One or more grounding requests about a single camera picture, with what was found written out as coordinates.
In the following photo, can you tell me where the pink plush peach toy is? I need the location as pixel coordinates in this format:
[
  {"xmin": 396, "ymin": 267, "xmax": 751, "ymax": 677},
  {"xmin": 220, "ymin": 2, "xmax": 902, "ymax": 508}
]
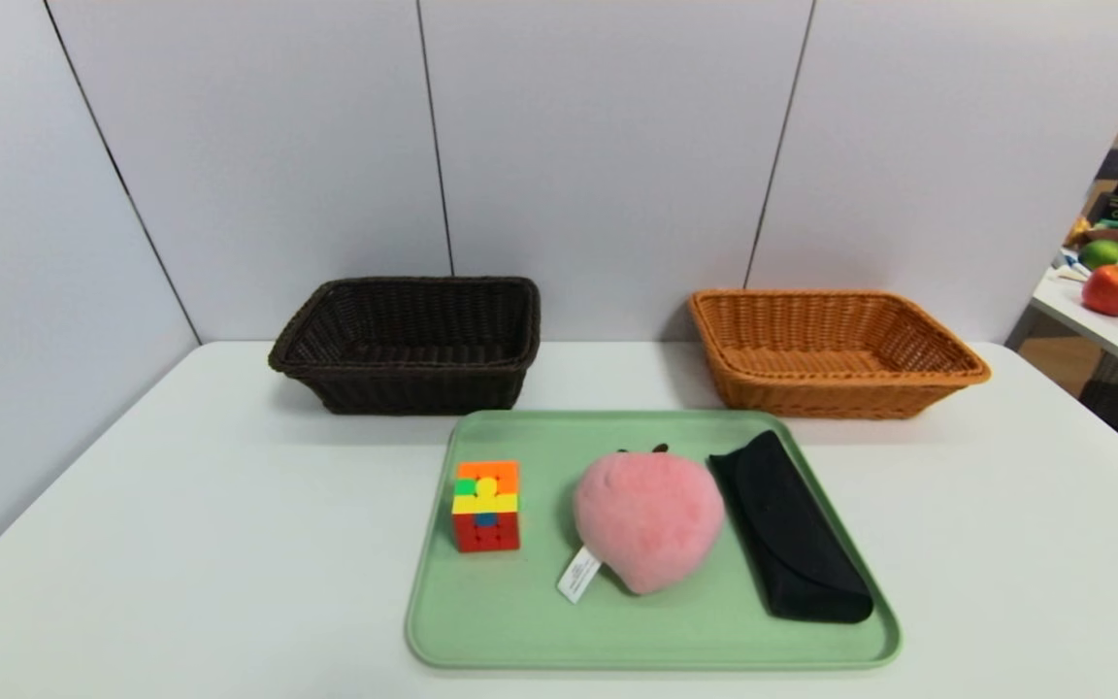
[{"xmin": 557, "ymin": 445, "xmax": 727, "ymax": 606}]

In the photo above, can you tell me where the multicolour puzzle cube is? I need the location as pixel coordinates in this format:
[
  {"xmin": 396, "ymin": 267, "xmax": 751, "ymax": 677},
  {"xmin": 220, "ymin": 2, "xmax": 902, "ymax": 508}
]
[{"xmin": 451, "ymin": 460, "xmax": 522, "ymax": 554}]

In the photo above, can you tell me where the black glasses case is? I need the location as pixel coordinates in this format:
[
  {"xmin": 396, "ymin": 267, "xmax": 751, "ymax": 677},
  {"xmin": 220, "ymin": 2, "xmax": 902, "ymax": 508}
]
[{"xmin": 708, "ymin": 430, "xmax": 875, "ymax": 624}]

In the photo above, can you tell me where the dark brown wicker basket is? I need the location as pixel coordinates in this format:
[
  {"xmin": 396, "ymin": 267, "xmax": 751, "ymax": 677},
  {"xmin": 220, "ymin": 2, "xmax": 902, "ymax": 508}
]
[{"xmin": 268, "ymin": 277, "xmax": 542, "ymax": 416}]

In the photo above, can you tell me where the orange wicker basket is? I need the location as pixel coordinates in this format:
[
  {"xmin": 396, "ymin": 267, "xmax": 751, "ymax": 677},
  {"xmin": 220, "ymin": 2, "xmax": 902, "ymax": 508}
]
[{"xmin": 688, "ymin": 288, "xmax": 993, "ymax": 420}]

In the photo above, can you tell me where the light green plastic tray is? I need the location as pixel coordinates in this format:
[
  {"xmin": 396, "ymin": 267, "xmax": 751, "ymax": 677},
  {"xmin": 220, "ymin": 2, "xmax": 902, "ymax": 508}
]
[{"xmin": 405, "ymin": 409, "xmax": 904, "ymax": 672}]

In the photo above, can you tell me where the red apple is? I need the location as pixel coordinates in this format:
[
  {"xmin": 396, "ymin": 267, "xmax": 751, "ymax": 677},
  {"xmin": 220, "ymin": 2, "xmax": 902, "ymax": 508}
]
[{"xmin": 1081, "ymin": 264, "xmax": 1118, "ymax": 317}]

